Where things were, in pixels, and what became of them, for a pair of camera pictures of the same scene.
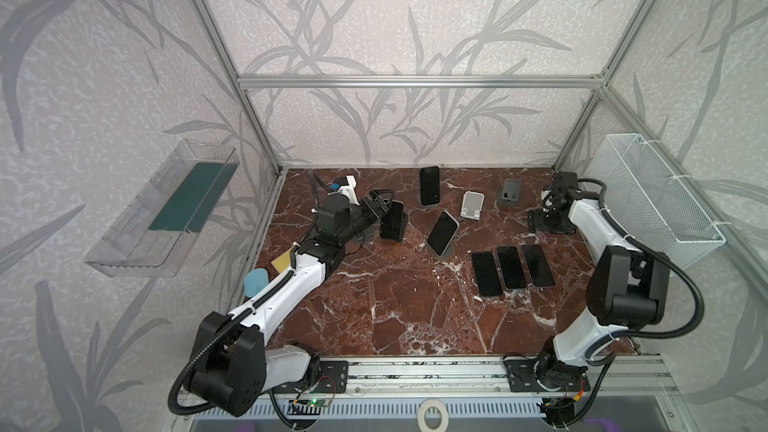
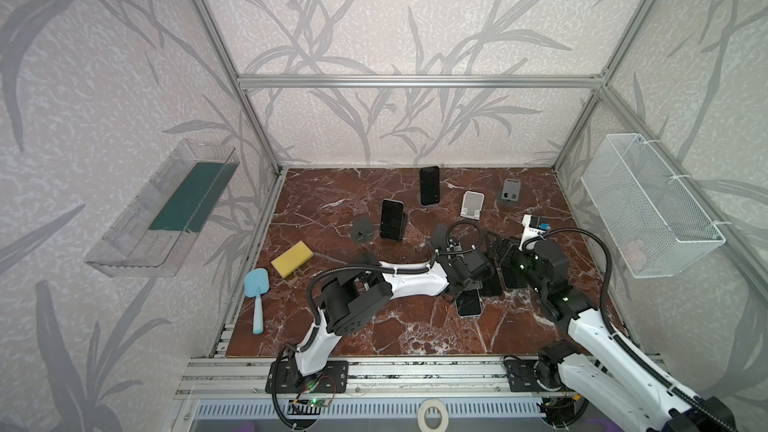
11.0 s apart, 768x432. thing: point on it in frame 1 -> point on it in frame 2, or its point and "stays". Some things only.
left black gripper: x=372 y=212 -> x=477 y=267
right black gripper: x=549 y=216 -> x=513 y=261
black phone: x=486 y=274 stays
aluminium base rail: x=613 y=375 stays
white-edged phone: x=511 y=267 stays
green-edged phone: x=393 y=222 stays
